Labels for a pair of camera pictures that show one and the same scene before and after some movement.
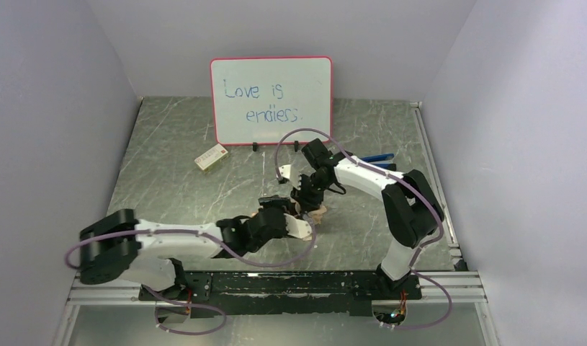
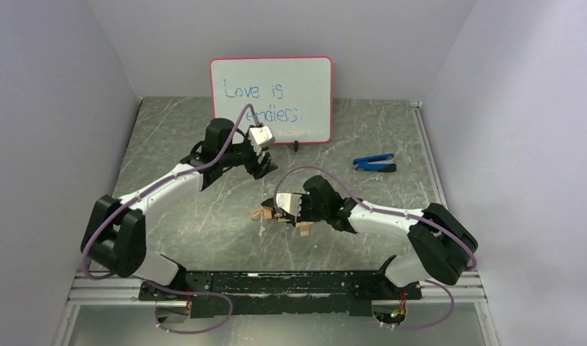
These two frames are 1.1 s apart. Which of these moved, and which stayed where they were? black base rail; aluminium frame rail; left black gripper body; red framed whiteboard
Moved: left black gripper body
Stayed: red framed whiteboard; aluminium frame rail; black base rail
